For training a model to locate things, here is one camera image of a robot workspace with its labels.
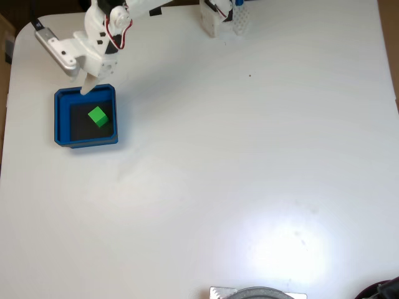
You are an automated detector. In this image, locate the black camera cable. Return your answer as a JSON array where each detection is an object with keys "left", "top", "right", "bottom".
[{"left": 29, "top": 0, "right": 46, "bottom": 32}]

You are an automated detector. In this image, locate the silver camera box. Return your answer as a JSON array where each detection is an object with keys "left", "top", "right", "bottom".
[{"left": 33, "top": 27, "right": 79, "bottom": 77}]

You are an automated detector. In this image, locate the grey round object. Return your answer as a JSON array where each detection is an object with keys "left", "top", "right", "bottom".
[{"left": 229, "top": 286, "right": 296, "bottom": 299}]

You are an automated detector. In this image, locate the silver flat plate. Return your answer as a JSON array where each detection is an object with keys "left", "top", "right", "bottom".
[{"left": 209, "top": 285, "right": 308, "bottom": 299}]

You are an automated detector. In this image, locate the red white servo wire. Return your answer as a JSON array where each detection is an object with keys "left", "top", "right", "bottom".
[{"left": 105, "top": 11, "right": 133, "bottom": 51}]

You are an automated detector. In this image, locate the dark object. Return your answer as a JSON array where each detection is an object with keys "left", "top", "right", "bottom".
[{"left": 355, "top": 277, "right": 399, "bottom": 299}]

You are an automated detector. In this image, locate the green cube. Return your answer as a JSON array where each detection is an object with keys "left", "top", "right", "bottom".
[{"left": 87, "top": 105, "right": 110, "bottom": 129}]

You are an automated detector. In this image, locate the blue box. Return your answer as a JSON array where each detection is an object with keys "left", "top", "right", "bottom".
[{"left": 54, "top": 83, "right": 120, "bottom": 150}]

